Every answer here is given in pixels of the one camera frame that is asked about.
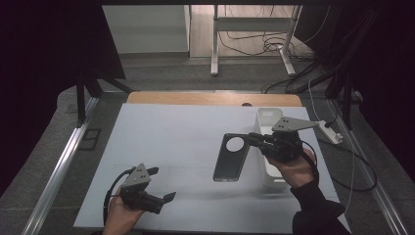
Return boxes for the phone case with round hole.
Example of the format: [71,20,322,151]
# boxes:
[212,132,252,183]

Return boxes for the white power strip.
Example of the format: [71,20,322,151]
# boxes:
[316,119,345,146]

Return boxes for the black stand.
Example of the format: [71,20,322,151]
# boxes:
[324,69,356,131]
[75,70,135,129]

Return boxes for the thick black floor cables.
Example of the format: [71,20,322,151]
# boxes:
[259,60,337,96]

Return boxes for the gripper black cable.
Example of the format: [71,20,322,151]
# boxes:
[102,165,137,227]
[300,140,321,184]

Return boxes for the black looping floor cable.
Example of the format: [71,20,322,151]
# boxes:
[318,136,379,194]

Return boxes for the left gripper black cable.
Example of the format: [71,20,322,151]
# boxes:
[102,165,137,227]

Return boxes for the tangle of black cables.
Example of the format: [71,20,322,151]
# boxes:
[217,4,315,63]

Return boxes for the black curtain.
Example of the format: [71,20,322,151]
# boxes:
[0,0,127,198]
[295,0,415,184]

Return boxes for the white plastic bin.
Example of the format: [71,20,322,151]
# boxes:
[254,107,300,189]

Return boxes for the white cabinet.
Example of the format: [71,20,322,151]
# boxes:
[102,4,192,55]

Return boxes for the aluminium rail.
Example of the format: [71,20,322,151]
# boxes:
[21,96,101,235]
[327,97,409,235]

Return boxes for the dark floor socket cover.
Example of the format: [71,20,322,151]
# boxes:
[77,127,103,152]

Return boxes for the person's left hand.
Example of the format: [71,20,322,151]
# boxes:
[102,195,147,235]

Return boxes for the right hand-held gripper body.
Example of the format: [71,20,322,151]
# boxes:
[257,116,320,165]

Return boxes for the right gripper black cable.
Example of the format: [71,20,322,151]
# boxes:
[300,140,321,184]

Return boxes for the pale grey table mat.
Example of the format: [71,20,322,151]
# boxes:
[73,103,351,235]

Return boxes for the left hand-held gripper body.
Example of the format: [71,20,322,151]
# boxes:
[117,163,165,215]

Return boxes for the person's right hand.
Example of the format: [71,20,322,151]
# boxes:
[265,148,318,190]

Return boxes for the white desk frame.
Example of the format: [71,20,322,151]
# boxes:
[209,4,303,78]

